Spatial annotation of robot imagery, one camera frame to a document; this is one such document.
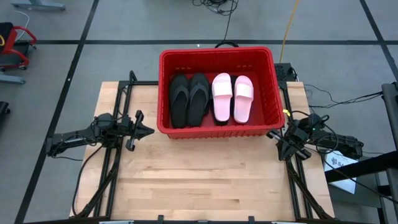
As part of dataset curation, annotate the black flip-flop sandal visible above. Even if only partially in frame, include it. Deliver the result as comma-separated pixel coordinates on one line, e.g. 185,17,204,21
169,73,190,129
187,73,211,127

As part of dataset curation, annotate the black crossbeam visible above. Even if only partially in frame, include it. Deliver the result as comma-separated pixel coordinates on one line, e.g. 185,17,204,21
325,151,398,184

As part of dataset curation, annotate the grey table foot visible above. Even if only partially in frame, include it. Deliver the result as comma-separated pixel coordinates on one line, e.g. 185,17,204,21
11,0,66,11
0,74,25,85

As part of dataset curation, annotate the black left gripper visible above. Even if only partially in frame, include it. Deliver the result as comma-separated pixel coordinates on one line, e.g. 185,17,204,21
119,110,155,152

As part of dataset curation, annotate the pink slide sandal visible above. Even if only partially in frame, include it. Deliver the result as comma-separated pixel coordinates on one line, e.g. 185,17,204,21
233,75,254,124
211,72,233,123

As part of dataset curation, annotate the red plastic bin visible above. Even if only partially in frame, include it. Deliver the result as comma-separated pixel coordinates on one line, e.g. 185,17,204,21
157,46,286,140

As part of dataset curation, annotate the grey metal post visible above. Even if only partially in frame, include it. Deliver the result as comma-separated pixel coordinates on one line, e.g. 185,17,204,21
381,82,398,212

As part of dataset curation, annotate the yellow cable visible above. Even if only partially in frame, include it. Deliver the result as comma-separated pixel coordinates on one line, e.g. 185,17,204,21
279,0,302,64

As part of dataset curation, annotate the black power strip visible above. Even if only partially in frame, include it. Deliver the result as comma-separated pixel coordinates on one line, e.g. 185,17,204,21
274,63,296,83

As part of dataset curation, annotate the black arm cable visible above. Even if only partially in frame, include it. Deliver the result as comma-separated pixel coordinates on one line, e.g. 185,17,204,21
71,144,105,217
303,83,384,110

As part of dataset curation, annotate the black floor cable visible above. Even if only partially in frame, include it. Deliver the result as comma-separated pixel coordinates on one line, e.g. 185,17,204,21
192,0,240,49

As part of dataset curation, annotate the red wheeled cart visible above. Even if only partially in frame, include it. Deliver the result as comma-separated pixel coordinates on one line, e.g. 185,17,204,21
0,21,37,72

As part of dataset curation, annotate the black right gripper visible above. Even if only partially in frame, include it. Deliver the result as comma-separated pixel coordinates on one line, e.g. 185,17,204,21
266,123,311,162

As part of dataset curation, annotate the white paper sign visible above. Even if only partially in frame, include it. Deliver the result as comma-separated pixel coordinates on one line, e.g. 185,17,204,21
323,150,359,194

